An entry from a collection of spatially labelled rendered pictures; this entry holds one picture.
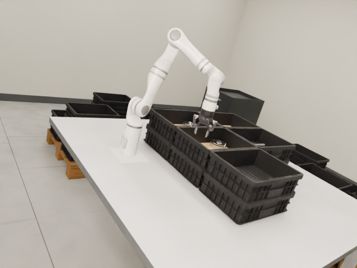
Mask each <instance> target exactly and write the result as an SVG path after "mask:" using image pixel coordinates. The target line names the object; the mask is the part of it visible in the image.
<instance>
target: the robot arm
mask: <svg viewBox="0 0 357 268"><path fill-rule="evenodd" d="M167 39H168V42H169V43H168V46H167V48H166V50H165V52H164V54H163V55H162V56H161V57H160V58H159V59H158V60H157V61H156V62H155V63H154V65H153V66H152V68H151V70H150V72H149V74H148V83H147V91H146V94H145V96H144V98H143V99H142V98H140V97H133V98H132V99H131V100H130V102H129V105H128V108H127V115H126V127H125V131H124V135H122V140H121V144H120V148H119V150H120V152H121V154H124V155H127V156H134V155H135V154H136V152H137V147H138V143H139V139H140V135H141V130H142V126H143V122H142V120H141V118H140V117H144V116H146V115H147V114H148V113H149V111H150V109H151V107H152V104H153V102H154V100H155V97H156V95H157V93H158V91H159V89H160V87H161V85H162V83H163V82H164V80H165V78H166V76H167V75H168V72H169V70H170V69H171V67H172V65H173V62H174V60H175V59H176V57H177V56H178V54H179V52H180V51H182V52H183V53H184V54H185V55H186V56H187V57H188V58H189V60H190V61H191V62H192V63H193V64H194V66H195V67H196V68H197V69H198V70H199V71H200V72H201V73H203V74H205V75H207V76H208V77H209V80H208V87H207V93H206V96H205V100H204V101H203V103H202V108H201V111H200V114H199V115H196V114H195V115H194V116H193V126H195V130H194V133H195V134H196V133H197V130H198V126H199V125H200V124H204V125H206V126H207V132H206V136H205V137H208V135H209V132H210V131H213V130H214V128H215V126H216V124H217V121H214V120H213V116H214V113H215V109H218V105H217V101H218V98H219V88H220V86H221V85H222V84H223V83H224V82H225V76H224V74H223V73H222V72H221V71H220V70H219V69H217V68H216V67H215V66H213V65H212V64H211V63H210V62H209V61H208V60H207V59H206V58H205V57H204V56H203V55H202V54H201V53H200V52H199V51H198V50H197V49H196V48H195V47H194V46H193V45H192V44H191V43H190V41H189V40H188V39H187V38H186V36H185V34H184V33H183V31H182V30H181V29H179V28H173V29H171V30H170V31H169V32H168V34H167ZM197 118H199V122H198V124H196V119H197ZM211 122H213V127H212V128H211V129H210V123H211Z"/></svg>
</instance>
